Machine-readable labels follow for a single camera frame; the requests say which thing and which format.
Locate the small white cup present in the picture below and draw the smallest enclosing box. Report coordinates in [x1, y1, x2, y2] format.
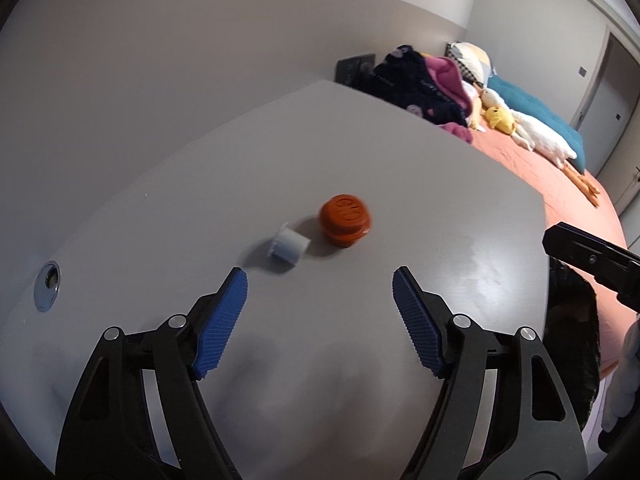
[269, 222, 311, 266]

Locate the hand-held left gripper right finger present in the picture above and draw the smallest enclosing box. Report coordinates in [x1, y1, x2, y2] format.
[391, 266, 588, 480]

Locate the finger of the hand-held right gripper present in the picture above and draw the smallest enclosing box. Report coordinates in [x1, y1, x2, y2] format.
[542, 221, 640, 316]

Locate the white goose plush toy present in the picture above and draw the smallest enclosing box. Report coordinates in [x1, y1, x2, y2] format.
[480, 87, 601, 208]

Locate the teal pillow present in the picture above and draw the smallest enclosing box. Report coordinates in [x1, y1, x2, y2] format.
[486, 74, 587, 173]

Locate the orange bed sheet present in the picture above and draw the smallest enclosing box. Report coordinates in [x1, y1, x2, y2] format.
[470, 127, 633, 376]

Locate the pink cartoon print blanket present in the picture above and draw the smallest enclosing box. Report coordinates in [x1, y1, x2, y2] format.
[439, 121, 475, 145]

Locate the patchwork pillow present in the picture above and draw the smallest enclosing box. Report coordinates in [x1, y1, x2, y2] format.
[445, 41, 493, 83]

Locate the grey bedside table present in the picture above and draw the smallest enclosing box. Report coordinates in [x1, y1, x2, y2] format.
[0, 79, 556, 480]

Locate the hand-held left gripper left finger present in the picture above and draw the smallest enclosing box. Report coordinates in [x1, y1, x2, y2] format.
[55, 266, 249, 480]

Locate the orange bottle cap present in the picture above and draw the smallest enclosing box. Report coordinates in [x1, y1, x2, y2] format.
[319, 192, 373, 248]

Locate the metal cable grommet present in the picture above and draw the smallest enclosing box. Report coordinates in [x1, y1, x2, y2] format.
[34, 261, 62, 312]

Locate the black office chair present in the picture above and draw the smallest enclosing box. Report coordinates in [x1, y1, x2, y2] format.
[542, 257, 601, 431]

